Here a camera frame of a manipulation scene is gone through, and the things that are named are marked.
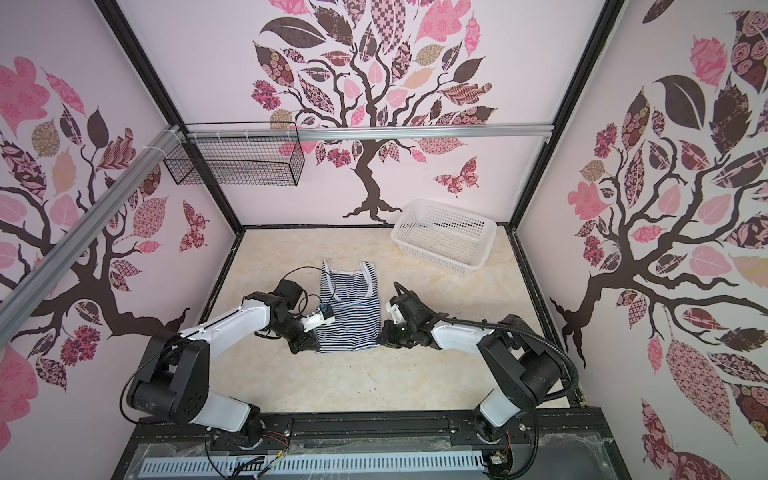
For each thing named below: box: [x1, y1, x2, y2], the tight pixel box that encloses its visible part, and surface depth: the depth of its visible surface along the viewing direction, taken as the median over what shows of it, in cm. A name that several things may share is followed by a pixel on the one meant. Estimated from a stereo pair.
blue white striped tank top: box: [316, 260, 381, 353], surface depth 96 cm
